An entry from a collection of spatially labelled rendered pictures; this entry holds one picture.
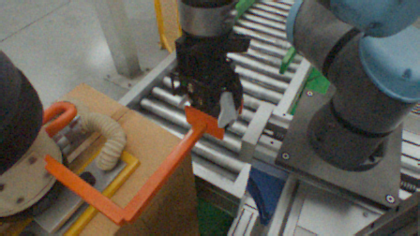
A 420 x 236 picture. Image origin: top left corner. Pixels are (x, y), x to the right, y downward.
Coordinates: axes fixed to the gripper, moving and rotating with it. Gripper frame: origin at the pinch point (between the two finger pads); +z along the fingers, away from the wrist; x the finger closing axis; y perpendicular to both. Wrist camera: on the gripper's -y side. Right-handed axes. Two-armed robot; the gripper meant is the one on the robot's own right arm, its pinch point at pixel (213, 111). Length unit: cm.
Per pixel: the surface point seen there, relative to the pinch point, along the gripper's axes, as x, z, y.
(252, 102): -11, 53, -55
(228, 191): 2.9, 46.7, -6.5
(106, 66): -157, 108, -76
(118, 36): -124, 66, -73
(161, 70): -59, 48, -46
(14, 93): -18.6, -14.2, 22.5
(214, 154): -11, 53, -20
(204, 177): -6.9, 46.7, -6.6
